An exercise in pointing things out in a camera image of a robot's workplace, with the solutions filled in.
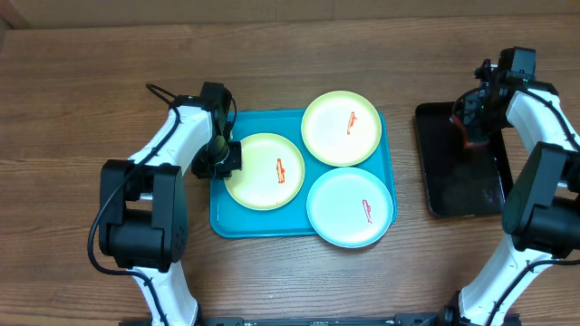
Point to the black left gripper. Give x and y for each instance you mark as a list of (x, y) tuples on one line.
[(204, 170)]

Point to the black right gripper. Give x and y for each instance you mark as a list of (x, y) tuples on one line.
[(478, 115)]

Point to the red sponge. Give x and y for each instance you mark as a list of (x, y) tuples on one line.
[(468, 141)]

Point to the yellow plate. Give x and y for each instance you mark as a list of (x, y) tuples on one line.
[(272, 174), (341, 128)]

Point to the light blue plate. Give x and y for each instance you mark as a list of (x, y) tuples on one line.
[(350, 207)]

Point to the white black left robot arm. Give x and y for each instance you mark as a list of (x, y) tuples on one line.
[(141, 228)]

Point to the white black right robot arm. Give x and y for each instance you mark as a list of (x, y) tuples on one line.
[(540, 229)]

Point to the teal plastic tray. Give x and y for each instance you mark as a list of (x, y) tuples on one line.
[(231, 220)]

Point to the black tray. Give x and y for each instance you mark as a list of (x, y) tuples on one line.
[(459, 181)]

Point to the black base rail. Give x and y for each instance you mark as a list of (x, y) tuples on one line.
[(400, 319)]

